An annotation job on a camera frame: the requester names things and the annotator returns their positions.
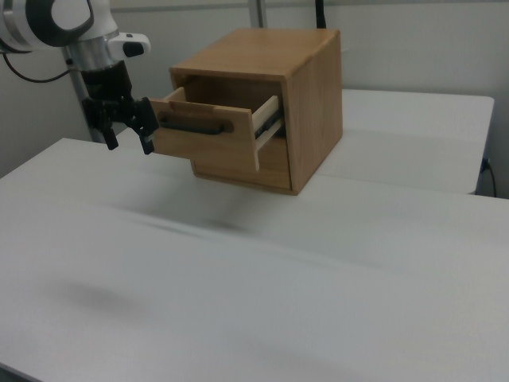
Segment black power cable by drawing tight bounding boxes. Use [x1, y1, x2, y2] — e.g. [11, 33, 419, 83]
[480, 158, 498, 198]

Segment black metal drawer handle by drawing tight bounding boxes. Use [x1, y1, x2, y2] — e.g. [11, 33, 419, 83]
[157, 112, 235, 136]

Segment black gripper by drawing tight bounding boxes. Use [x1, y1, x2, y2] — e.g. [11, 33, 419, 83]
[81, 62, 160, 156]

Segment wooden drawer with slot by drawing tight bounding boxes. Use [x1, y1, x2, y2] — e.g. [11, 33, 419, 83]
[191, 137, 293, 190]

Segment wooden drawer cabinet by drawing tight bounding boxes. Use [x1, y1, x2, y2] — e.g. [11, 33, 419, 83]
[169, 28, 344, 196]

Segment thin dark cable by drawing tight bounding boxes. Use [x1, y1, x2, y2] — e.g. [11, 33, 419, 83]
[2, 51, 75, 84]

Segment black camera stand pole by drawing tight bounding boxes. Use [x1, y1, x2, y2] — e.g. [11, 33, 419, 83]
[313, 0, 329, 29]

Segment wooden drawer with handle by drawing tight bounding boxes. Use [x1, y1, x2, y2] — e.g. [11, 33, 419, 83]
[149, 85, 286, 172]

